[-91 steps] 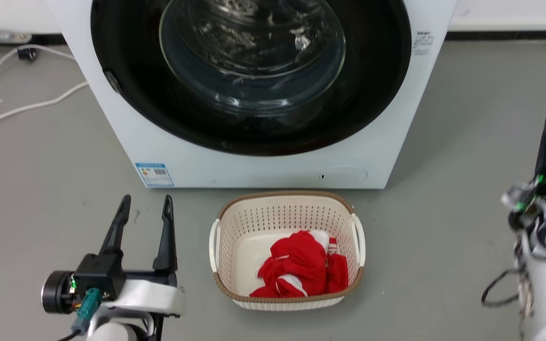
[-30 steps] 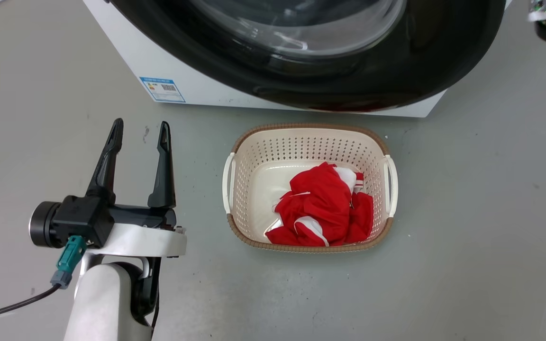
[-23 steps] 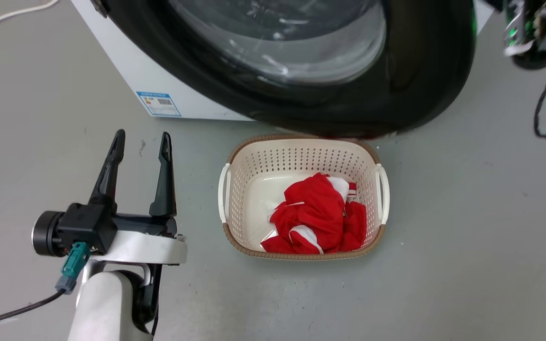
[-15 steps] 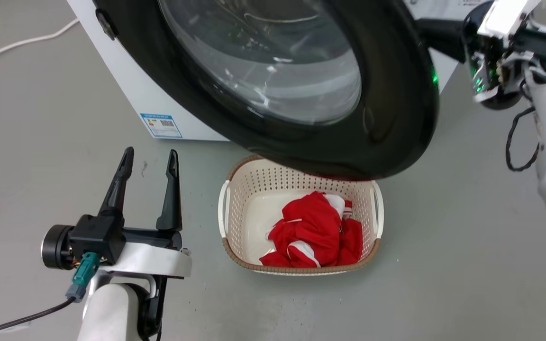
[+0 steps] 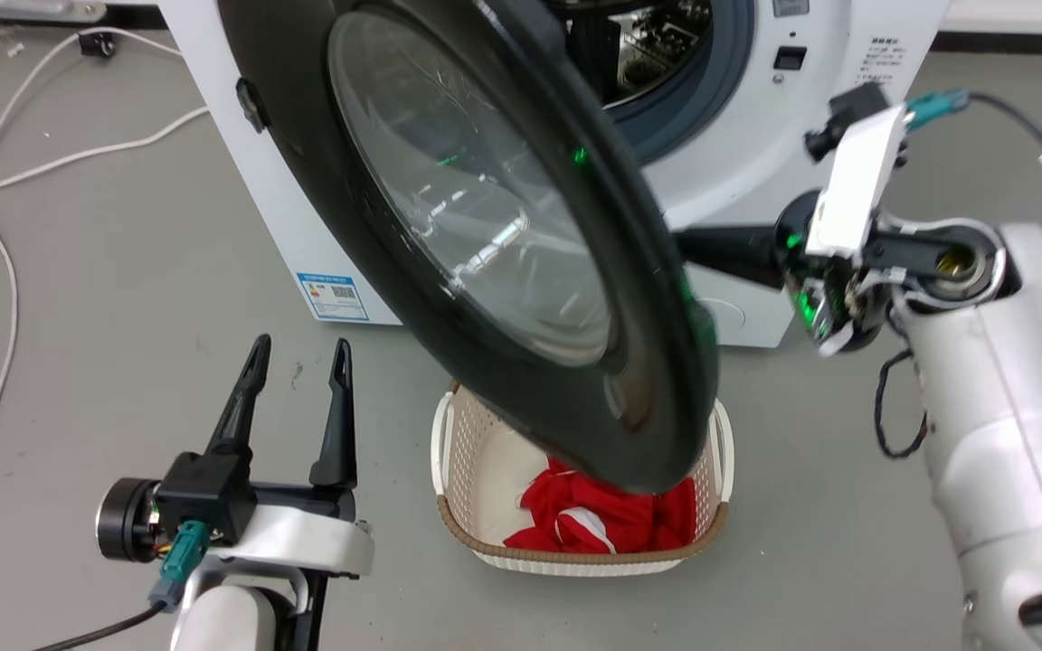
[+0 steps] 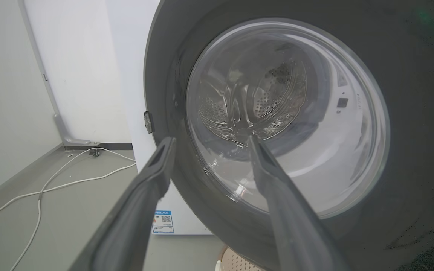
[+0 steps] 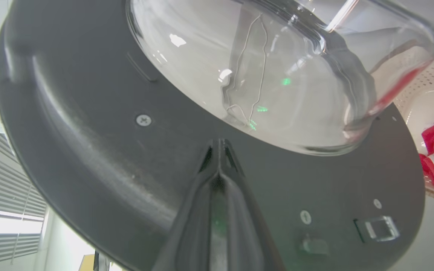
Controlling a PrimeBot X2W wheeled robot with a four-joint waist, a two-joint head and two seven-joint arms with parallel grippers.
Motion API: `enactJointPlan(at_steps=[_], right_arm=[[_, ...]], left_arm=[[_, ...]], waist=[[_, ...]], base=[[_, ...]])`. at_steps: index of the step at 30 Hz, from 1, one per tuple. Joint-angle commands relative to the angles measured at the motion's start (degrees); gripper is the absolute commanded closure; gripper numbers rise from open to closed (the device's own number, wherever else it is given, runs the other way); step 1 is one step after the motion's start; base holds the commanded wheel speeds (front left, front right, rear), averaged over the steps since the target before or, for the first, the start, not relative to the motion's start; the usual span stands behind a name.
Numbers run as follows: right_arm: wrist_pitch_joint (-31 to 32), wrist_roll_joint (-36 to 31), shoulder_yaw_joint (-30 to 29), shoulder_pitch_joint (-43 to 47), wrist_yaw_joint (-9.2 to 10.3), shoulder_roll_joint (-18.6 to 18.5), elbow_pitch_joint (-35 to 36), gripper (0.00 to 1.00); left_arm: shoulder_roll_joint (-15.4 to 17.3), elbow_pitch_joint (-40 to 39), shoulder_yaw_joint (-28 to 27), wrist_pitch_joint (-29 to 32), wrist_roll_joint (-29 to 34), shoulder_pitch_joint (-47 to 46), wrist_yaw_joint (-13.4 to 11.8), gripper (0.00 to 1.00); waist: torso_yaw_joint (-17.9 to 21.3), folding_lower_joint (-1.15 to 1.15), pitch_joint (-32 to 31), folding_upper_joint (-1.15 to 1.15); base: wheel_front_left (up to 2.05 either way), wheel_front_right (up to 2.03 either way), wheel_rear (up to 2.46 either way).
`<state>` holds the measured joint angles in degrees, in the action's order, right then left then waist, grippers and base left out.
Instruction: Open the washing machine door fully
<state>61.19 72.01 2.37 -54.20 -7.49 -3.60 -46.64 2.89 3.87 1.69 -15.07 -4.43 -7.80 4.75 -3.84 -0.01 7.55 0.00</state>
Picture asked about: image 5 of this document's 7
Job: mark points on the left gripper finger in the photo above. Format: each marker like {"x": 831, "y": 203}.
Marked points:
{"x": 239, "y": 407}
{"x": 340, "y": 434}

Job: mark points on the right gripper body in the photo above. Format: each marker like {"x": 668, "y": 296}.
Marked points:
{"x": 856, "y": 190}

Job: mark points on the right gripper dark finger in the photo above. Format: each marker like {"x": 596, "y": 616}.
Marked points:
{"x": 738, "y": 250}

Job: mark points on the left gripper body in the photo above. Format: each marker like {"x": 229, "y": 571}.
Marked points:
{"x": 304, "y": 538}

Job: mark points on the black round glass washer door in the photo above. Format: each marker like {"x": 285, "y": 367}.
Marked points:
{"x": 304, "y": 181}

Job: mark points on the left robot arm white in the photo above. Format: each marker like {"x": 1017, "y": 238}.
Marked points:
{"x": 232, "y": 619}

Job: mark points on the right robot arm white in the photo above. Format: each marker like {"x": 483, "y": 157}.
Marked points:
{"x": 1009, "y": 407}

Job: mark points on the white front-load washing machine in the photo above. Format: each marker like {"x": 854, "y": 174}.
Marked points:
{"x": 738, "y": 136}

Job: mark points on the grey rubber door gasket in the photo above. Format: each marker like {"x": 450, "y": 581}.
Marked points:
{"x": 711, "y": 99}

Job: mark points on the blue energy label sticker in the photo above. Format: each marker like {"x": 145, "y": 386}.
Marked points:
{"x": 333, "y": 297}

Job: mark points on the white basket with brown rim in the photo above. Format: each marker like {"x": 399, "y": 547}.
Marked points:
{"x": 485, "y": 470}

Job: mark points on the steel washer drum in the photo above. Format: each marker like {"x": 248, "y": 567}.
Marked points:
{"x": 648, "y": 54}

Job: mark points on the red and white garment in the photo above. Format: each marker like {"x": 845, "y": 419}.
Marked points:
{"x": 602, "y": 515}

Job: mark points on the black floor plug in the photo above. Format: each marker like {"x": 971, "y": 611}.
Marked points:
{"x": 99, "y": 43}

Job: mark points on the grey metal floor object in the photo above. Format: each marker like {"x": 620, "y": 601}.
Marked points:
{"x": 42, "y": 7}

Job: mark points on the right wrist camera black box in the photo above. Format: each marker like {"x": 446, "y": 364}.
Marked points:
{"x": 851, "y": 104}

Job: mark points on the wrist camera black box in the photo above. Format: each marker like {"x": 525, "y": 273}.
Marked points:
{"x": 851, "y": 104}
{"x": 204, "y": 497}

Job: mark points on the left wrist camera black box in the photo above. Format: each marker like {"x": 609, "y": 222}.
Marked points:
{"x": 204, "y": 497}

